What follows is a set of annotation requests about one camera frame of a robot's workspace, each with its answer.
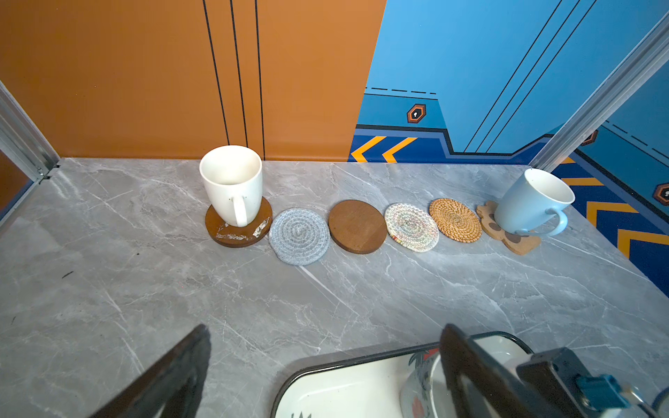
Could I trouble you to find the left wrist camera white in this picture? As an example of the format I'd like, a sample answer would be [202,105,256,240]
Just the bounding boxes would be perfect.
[515,348,668,417]

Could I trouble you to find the light blue mug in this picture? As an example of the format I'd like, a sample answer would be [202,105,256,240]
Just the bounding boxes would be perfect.
[494,168,576,237]

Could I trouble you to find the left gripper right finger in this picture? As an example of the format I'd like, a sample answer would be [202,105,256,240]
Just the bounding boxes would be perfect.
[439,323,564,417]

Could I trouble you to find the right aluminium corner post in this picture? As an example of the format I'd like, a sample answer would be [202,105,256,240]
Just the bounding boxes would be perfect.
[530,15,668,172]

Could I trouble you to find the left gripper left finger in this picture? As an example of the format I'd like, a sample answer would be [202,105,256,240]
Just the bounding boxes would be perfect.
[93,324,212,417]

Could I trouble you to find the dark glossy wooden coaster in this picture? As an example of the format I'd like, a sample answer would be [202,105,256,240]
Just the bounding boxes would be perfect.
[205,197,273,248]

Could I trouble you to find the aluminium corner post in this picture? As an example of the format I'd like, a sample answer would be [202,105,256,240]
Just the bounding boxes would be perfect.
[1,83,60,183]
[530,15,668,172]

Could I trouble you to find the white mug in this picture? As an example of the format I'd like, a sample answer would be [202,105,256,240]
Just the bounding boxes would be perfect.
[199,146,263,227]

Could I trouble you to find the light wooden round coaster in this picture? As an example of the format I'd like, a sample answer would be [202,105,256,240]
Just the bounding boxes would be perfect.
[328,200,388,254]

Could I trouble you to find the left aluminium corner post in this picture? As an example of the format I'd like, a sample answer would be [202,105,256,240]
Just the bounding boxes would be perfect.
[1,83,60,183]

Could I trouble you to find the colourful zigzag rope coaster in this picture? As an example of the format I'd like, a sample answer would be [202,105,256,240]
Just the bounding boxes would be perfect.
[384,203,440,253]

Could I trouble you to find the strawberry print white tray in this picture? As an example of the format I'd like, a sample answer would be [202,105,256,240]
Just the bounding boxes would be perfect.
[270,331,537,418]

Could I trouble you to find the woven rattan round coaster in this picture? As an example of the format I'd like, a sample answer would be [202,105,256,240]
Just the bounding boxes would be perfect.
[429,199,483,243]

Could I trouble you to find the paw shaped brown coaster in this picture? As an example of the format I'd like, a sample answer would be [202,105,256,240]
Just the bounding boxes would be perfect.
[476,200,542,255]

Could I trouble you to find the light blue rope coaster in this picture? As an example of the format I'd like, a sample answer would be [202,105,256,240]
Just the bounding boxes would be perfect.
[268,208,330,266]

